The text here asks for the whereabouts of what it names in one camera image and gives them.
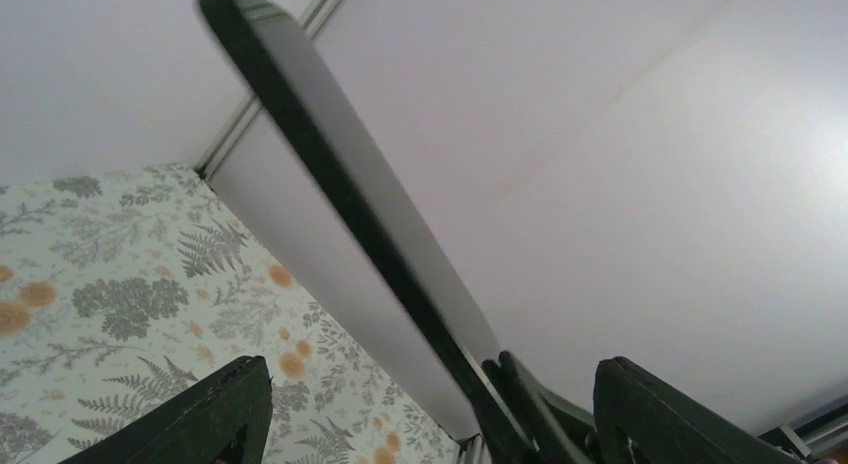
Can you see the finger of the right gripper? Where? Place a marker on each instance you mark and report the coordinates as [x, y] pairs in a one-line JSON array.
[[541, 426]]

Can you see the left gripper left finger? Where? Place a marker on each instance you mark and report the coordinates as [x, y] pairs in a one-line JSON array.
[[224, 418]]

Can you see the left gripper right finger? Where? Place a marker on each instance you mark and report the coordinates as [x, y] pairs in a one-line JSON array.
[[631, 404]]

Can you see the floral patterned table mat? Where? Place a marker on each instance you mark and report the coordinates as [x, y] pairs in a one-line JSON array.
[[120, 291]]

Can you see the aluminium rail frame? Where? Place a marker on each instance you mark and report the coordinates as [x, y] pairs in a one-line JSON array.
[[819, 437]]

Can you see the right aluminium corner post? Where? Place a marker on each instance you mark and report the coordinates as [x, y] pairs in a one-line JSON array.
[[240, 28]]

